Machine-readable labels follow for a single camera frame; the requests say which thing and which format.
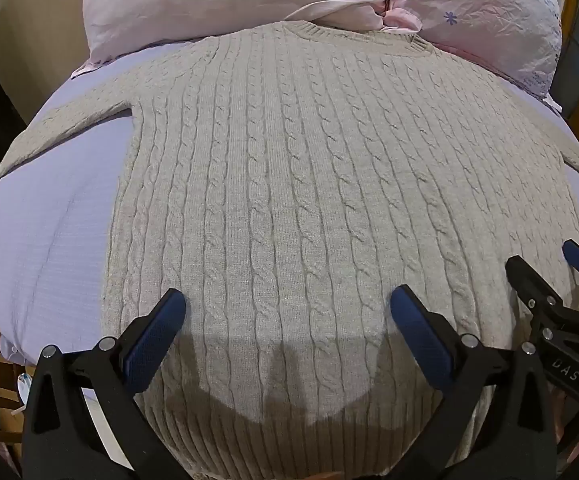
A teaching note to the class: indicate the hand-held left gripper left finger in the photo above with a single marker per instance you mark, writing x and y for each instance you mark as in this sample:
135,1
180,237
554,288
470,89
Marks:
155,332

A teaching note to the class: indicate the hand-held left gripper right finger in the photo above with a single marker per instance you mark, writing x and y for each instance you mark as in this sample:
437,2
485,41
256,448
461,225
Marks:
419,335

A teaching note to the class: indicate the lavender bed sheet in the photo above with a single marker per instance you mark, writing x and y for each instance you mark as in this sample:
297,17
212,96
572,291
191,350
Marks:
44,260

